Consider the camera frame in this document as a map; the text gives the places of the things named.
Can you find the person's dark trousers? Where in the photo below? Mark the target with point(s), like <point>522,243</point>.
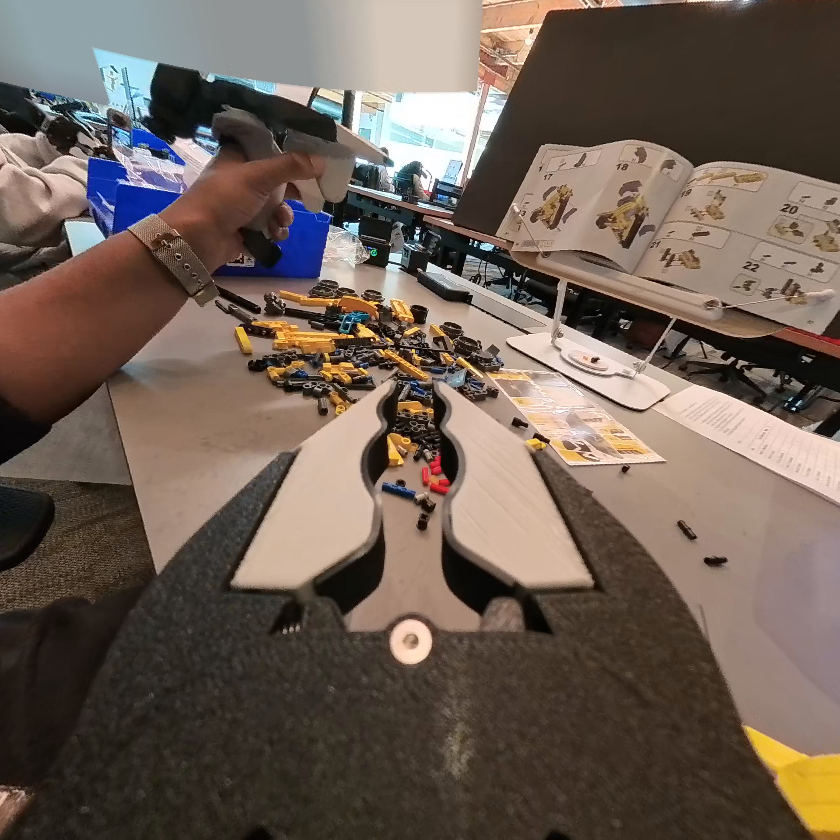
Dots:
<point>52,676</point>

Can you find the black box green light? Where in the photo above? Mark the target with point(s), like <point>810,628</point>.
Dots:
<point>375,246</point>

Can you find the instruction booklet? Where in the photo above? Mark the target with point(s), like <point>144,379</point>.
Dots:
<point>590,197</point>

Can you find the blue plastic bin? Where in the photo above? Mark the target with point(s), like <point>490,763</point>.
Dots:
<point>102,190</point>
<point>308,236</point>

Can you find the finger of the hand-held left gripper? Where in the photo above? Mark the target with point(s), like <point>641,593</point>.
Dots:
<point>315,144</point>

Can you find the black swivel chair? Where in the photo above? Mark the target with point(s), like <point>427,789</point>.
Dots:
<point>725,371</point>

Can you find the white paper sheet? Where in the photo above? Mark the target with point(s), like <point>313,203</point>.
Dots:
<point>754,439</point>

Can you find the clear plastic bag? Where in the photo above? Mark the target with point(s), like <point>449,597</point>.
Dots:
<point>344,246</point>

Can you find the white book stand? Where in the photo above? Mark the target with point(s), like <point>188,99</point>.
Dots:
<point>623,387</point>

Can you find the person's left forearm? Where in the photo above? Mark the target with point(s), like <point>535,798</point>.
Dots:
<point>79,334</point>

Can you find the yellow toy brick vehicle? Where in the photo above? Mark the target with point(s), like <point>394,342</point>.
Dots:
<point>807,787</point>

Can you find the person's dark shoe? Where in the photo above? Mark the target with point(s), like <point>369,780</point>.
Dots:
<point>19,525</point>

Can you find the pile of blue yellow pieces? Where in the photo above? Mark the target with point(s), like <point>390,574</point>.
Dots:
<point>315,341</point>

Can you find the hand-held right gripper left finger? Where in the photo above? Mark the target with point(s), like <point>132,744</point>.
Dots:
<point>308,518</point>

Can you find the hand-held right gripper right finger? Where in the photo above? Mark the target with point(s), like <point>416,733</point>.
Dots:
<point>518,518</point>

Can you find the yellow sticker sheet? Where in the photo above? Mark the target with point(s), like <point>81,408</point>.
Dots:
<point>577,420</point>

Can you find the person's left hand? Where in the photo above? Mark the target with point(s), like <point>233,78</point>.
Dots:
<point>229,197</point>

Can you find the black power adapter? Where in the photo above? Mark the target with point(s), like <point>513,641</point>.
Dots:
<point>446,287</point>

